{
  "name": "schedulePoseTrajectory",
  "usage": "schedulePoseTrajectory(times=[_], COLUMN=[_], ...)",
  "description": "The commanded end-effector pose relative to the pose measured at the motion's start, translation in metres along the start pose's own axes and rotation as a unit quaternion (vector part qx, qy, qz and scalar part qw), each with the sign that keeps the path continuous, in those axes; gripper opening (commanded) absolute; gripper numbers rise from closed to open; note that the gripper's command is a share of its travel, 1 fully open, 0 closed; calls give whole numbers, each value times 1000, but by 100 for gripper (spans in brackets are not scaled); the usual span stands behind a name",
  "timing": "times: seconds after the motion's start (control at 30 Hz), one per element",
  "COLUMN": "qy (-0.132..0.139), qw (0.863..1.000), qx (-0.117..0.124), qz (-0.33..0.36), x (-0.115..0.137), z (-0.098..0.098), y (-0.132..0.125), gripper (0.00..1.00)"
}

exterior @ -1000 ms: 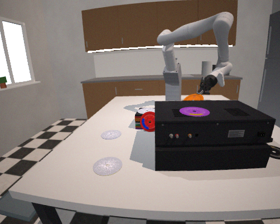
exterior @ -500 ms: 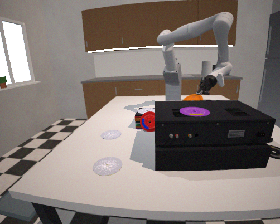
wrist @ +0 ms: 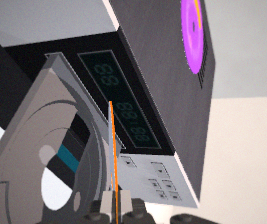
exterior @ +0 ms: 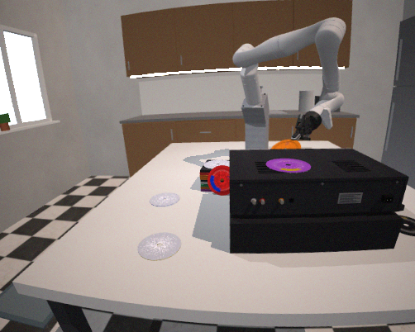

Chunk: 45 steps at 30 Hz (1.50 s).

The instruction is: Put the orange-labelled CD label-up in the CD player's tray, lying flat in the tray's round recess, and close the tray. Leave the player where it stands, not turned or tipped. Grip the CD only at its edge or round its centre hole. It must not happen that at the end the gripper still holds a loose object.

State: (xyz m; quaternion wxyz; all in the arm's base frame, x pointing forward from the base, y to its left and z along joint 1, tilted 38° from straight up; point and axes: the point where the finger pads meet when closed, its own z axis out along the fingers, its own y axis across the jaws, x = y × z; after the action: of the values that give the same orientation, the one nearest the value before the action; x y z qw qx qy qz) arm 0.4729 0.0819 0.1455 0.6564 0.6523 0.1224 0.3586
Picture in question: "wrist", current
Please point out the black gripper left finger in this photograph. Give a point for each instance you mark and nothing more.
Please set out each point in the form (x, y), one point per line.
(106, 207)

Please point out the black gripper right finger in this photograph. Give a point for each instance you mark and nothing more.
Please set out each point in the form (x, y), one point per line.
(126, 215)

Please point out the orange cd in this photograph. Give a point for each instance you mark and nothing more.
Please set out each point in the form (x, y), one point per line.
(112, 154)

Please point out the pink cd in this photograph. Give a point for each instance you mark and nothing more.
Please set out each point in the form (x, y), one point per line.
(192, 41)

